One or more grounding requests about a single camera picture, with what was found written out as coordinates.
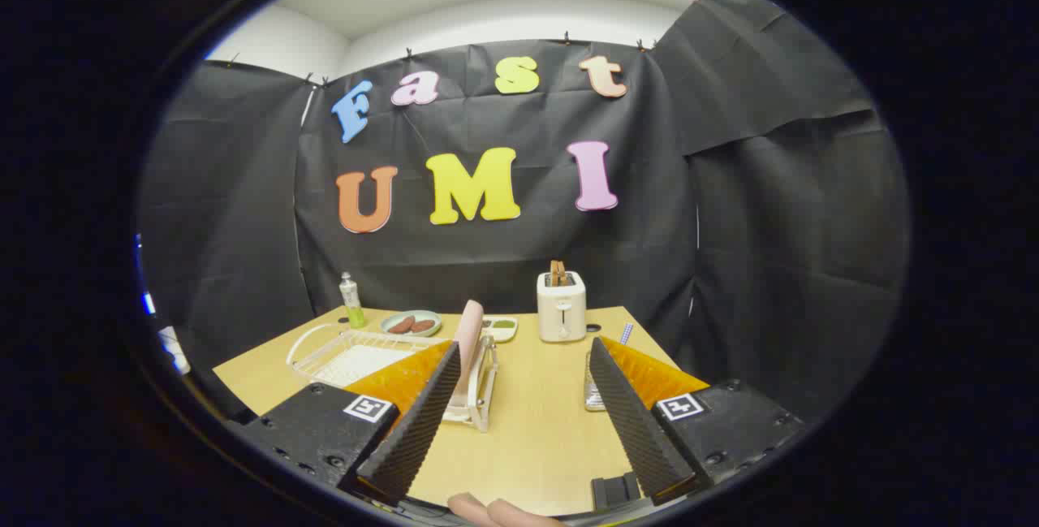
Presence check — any cream toaster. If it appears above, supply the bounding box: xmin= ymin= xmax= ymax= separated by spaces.
xmin=537 ymin=271 xmax=588 ymax=343

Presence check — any white ribbed drain tray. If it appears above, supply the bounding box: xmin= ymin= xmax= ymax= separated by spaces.
xmin=313 ymin=344 xmax=425 ymax=388

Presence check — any pink plate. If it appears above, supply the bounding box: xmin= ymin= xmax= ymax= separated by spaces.
xmin=453 ymin=300 xmax=485 ymax=410

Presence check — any clear wire mesh basket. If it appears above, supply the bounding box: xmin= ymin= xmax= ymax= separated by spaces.
xmin=584 ymin=350 xmax=611 ymax=413

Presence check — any clear bottle with green liquid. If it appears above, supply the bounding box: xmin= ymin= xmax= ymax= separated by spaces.
xmin=339 ymin=271 xmax=368 ymax=329

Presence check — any light green plate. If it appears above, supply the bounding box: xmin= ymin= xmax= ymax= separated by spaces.
xmin=380 ymin=310 xmax=443 ymax=338

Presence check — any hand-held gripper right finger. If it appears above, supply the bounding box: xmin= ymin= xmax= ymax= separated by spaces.
xmin=588 ymin=336 xmax=806 ymax=506

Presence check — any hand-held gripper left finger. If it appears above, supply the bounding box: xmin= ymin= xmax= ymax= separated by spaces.
xmin=242 ymin=339 xmax=463 ymax=507

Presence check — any white wire dish rack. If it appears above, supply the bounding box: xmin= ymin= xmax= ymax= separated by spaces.
xmin=286 ymin=322 xmax=500 ymax=433

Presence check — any black backdrop cloth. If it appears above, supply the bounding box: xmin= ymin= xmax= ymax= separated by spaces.
xmin=136 ymin=0 xmax=912 ymax=430

